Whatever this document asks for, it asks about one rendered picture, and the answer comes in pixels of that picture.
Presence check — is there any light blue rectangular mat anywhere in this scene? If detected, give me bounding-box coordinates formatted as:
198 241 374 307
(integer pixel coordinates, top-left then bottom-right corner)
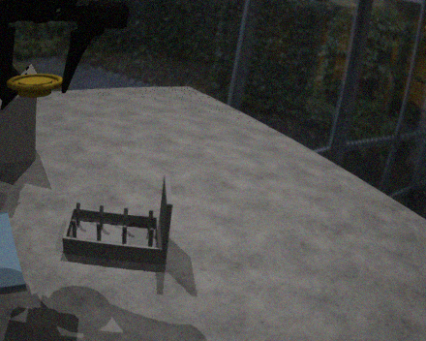
0 211 26 292

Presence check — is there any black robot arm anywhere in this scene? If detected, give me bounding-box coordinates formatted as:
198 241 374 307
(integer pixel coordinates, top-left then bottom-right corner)
0 0 78 109

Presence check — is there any yellow plate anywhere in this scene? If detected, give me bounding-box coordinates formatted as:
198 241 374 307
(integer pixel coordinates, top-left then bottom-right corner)
7 74 62 98

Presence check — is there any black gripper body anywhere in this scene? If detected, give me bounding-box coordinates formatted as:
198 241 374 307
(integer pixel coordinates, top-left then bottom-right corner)
0 0 130 31

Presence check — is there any dark grey dish rack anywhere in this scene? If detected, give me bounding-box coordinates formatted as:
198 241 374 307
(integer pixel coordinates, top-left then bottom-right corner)
62 174 173 265

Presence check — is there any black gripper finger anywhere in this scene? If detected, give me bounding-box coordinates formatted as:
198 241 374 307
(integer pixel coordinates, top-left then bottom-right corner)
0 26 15 91
62 28 106 93

